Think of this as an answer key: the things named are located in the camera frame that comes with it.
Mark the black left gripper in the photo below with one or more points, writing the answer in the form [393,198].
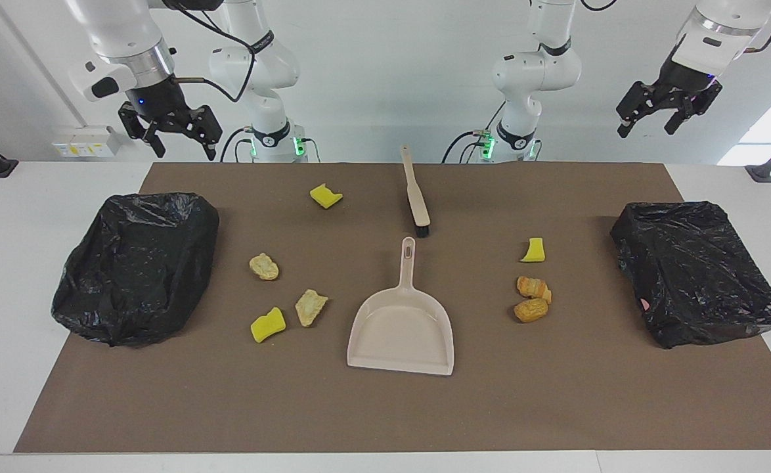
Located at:
[684,85]

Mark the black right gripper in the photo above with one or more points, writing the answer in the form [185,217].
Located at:
[159,102]

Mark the yellow sponge piece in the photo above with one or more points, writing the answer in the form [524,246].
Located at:
[534,251]
[267,326]
[325,195]

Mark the striped toy croissant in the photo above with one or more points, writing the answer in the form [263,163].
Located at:
[532,286]

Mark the brown toy bread roll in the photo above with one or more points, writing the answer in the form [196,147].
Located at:
[530,311]

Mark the beige hand brush black bristles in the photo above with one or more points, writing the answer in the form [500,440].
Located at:
[418,203]

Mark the beige plastic dustpan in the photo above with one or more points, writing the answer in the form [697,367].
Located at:
[402,328]

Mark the black bag-lined trash bin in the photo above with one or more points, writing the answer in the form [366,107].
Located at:
[136,263]

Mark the black bag-lined bin pink patch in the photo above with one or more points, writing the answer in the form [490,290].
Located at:
[694,269]

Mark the pale crumpled bread piece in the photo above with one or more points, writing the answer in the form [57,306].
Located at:
[264,267]
[310,307]

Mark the brown table mat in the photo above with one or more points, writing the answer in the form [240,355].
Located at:
[385,407]

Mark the white wall outlet box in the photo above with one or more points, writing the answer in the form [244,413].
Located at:
[87,141]

